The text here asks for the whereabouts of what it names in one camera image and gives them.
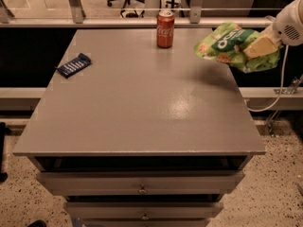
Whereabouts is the lower grey drawer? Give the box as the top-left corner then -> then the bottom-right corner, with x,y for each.
64,201 -> 223,220

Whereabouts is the metal floor bracket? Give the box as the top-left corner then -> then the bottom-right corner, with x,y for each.
265,74 -> 303,137

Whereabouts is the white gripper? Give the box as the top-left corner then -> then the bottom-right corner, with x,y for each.
243,0 -> 303,59

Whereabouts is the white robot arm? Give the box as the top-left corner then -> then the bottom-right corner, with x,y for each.
243,0 -> 303,60

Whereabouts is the upper grey drawer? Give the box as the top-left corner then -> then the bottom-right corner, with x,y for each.
37,170 -> 244,196

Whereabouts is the white cable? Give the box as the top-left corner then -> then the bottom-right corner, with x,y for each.
246,44 -> 290,114

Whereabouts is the grey drawer cabinet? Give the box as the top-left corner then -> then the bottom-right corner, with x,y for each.
14,28 -> 265,227

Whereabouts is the grey drawer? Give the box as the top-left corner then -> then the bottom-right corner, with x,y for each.
37,170 -> 244,196
64,201 -> 223,220

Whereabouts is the green rice chip bag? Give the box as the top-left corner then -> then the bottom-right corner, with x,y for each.
194,22 -> 280,73

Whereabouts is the red coke can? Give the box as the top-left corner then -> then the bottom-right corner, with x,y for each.
156,10 -> 174,48

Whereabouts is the metal railing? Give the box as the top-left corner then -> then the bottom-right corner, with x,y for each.
0,0 -> 303,28

